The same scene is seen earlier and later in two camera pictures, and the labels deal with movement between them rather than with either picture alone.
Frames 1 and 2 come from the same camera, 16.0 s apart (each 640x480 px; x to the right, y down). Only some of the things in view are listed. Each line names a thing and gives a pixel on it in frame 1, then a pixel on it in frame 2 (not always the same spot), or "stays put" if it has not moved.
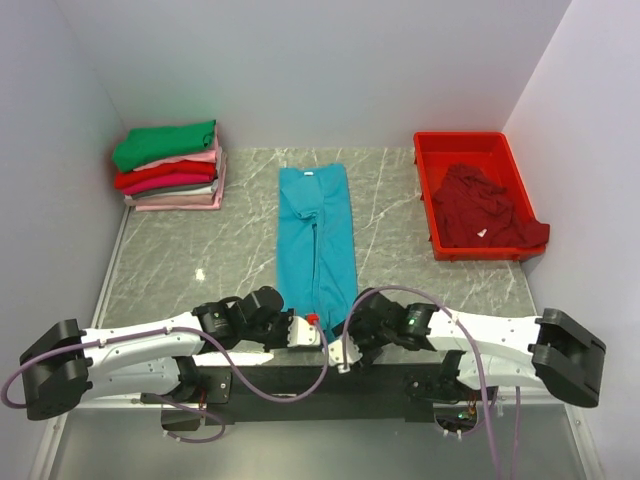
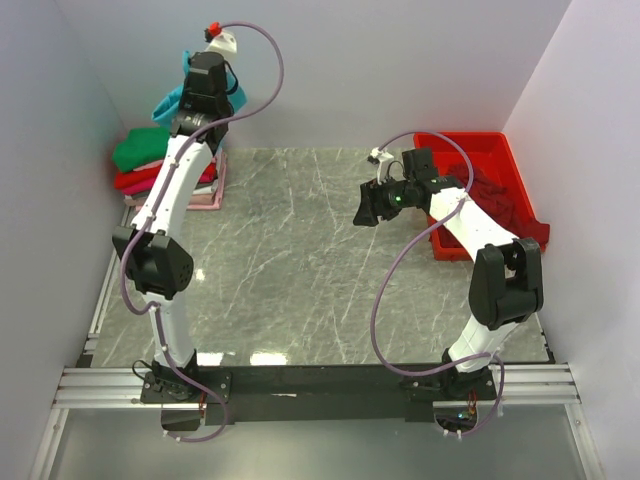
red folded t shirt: x=195 y=168 stays put
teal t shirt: x=316 y=271 to x=167 y=111
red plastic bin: x=492 y=154 stays put
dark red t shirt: x=472 y=210 stays put
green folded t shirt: x=142 y=145 stays put
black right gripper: x=369 y=356 to x=367 y=212
